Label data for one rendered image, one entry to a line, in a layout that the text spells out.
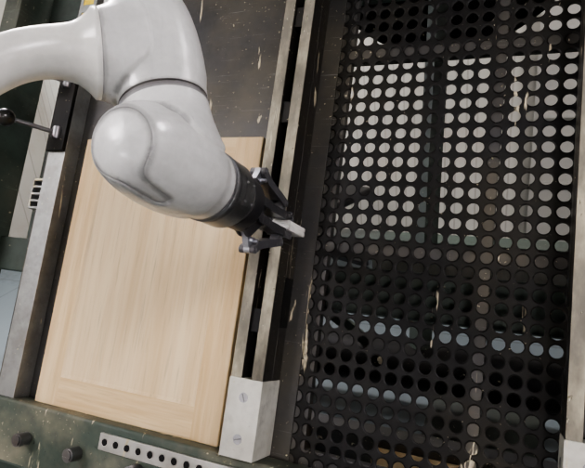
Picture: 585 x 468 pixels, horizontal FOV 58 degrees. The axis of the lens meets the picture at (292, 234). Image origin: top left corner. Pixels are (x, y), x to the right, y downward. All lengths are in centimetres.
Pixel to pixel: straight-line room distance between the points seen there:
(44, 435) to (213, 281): 45
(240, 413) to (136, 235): 43
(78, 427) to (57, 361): 16
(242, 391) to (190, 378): 15
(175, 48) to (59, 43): 12
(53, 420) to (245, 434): 43
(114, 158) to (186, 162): 7
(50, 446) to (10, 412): 13
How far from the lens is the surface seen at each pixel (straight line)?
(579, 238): 82
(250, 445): 90
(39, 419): 120
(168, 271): 106
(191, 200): 57
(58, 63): 64
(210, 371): 99
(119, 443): 107
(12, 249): 144
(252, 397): 89
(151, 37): 63
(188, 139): 54
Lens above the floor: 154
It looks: 21 degrees down
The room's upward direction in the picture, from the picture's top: 6 degrees counter-clockwise
